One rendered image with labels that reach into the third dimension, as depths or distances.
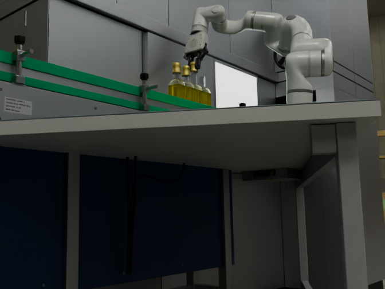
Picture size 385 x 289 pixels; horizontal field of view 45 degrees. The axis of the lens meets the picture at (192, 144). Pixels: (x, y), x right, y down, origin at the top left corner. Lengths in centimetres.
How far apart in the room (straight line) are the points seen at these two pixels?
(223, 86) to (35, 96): 133
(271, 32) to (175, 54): 45
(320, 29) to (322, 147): 199
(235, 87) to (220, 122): 160
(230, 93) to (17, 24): 112
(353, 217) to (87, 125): 57
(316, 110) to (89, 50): 113
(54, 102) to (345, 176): 80
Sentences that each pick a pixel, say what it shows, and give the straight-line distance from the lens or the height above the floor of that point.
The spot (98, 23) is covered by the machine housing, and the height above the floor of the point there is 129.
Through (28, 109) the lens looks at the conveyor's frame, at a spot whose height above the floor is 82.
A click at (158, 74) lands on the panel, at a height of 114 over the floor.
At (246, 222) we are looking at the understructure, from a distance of 256.
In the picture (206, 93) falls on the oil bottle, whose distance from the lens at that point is 207.
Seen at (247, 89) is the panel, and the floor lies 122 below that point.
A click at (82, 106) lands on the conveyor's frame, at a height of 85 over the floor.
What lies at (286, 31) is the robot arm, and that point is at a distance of 202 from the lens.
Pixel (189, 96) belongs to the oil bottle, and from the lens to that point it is 197.
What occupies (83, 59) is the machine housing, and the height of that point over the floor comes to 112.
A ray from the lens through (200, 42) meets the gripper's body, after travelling 210.
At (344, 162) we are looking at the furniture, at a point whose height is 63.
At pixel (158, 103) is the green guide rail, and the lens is 167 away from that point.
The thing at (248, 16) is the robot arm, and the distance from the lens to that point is 213.
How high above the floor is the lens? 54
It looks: 8 degrees up
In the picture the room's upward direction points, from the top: 1 degrees counter-clockwise
